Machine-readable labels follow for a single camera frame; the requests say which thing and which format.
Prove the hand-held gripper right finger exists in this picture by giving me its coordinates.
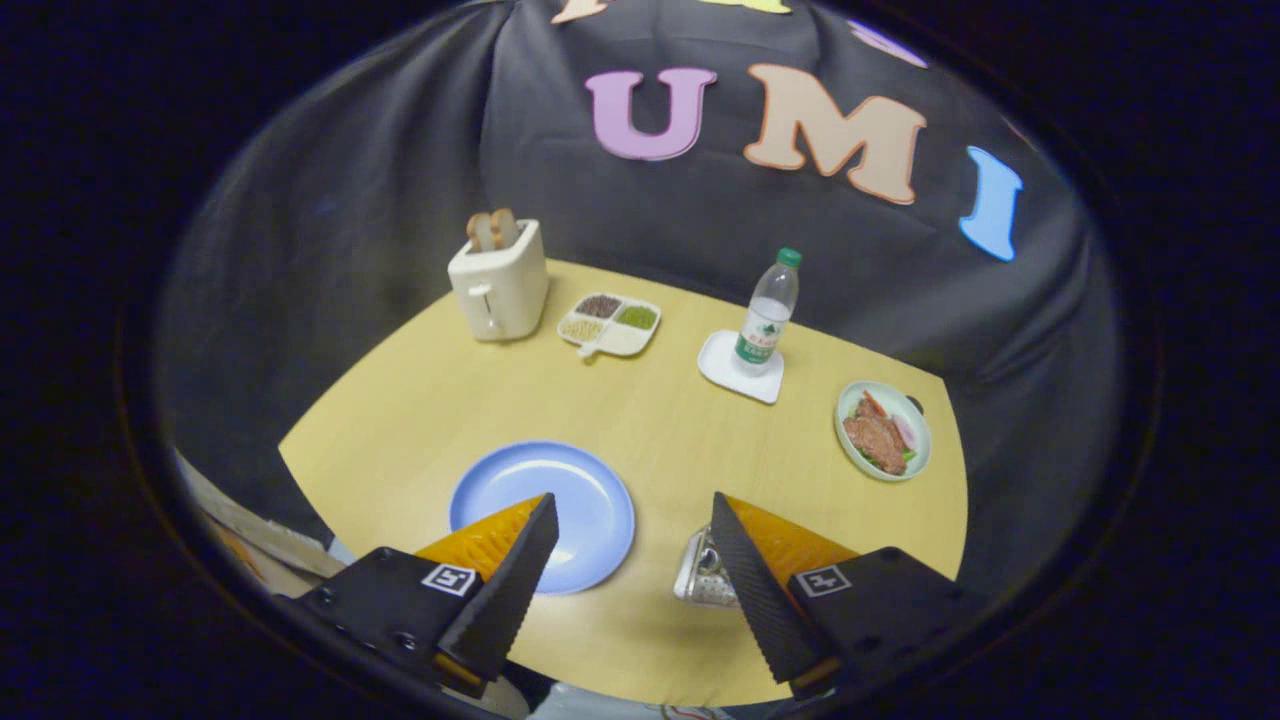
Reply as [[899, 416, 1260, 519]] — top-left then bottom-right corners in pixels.
[[708, 492, 986, 701]]

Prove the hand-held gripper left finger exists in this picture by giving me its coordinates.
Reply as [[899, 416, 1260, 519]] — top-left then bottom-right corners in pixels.
[[290, 492, 561, 699]]

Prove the blue round plate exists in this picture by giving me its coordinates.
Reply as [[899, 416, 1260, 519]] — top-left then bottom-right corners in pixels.
[[448, 441, 637, 597]]

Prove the green-rimmed plate of meat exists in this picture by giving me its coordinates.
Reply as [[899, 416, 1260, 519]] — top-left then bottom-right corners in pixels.
[[834, 379, 933, 483]]

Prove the white square coaster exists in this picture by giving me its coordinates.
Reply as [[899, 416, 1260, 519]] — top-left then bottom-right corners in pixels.
[[697, 330, 786, 405]]

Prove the brown cardboard box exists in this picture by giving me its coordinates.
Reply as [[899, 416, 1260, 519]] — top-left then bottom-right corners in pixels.
[[175, 450, 346, 601]]

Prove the clear water bottle green cap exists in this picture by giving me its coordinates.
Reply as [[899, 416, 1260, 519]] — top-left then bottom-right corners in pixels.
[[733, 247, 804, 377]]

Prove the white divided dish of beans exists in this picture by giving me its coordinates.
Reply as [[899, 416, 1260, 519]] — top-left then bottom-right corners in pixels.
[[556, 292, 663, 359]]

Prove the cream white toaster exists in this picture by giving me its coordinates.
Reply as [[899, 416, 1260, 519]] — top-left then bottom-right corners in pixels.
[[447, 220, 550, 343]]

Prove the metal wire cutlery basket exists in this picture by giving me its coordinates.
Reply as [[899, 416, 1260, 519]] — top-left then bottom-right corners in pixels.
[[673, 527, 741, 608]]

